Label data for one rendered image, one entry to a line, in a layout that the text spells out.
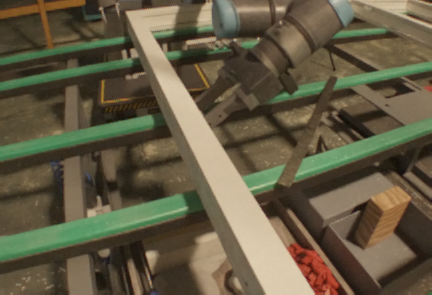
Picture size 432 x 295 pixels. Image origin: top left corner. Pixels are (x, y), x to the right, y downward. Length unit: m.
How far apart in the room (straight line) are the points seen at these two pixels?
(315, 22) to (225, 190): 0.35
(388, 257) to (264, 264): 0.53
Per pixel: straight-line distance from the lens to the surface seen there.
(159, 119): 0.66
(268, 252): 0.35
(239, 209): 0.38
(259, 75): 0.56
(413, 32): 1.41
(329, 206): 0.75
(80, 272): 0.49
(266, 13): 0.69
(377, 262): 0.82
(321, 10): 0.61
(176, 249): 0.64
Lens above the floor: 1.22
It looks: 34 degrees down
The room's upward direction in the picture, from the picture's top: straight up
